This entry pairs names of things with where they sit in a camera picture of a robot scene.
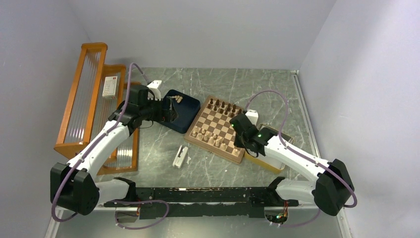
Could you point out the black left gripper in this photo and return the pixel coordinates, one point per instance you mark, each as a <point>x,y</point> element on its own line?
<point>167,115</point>

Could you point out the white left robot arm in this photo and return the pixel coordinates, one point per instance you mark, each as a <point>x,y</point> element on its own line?
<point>105,144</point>

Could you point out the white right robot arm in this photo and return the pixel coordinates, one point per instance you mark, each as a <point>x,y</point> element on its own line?
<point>327,183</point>

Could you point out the pile of light chess pieces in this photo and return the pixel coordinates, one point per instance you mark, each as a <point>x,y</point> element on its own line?
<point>177,98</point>

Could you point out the dark blue tray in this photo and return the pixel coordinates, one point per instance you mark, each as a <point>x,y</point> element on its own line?
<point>186,111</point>

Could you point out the white stapler-like device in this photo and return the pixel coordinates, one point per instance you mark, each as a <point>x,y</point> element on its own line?
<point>180,156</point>

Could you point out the wooden chessboard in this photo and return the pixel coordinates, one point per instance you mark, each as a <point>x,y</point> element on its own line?
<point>214,116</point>

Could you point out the white card box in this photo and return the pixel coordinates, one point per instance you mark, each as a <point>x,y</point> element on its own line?
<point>109,88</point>

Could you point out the orange wooden rack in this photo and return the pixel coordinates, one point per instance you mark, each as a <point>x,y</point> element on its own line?
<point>86,110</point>

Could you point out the yellow tray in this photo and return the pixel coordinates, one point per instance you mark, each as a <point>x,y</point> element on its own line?
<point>266,162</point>

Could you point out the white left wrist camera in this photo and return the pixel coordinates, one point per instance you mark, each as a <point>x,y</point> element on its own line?
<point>155,87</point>

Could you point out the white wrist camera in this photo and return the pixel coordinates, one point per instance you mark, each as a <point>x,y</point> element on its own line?
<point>155,87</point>
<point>253,116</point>

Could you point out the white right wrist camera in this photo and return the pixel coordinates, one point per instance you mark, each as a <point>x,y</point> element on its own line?
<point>253,116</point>

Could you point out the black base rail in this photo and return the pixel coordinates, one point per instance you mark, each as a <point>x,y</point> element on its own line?
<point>208,201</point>

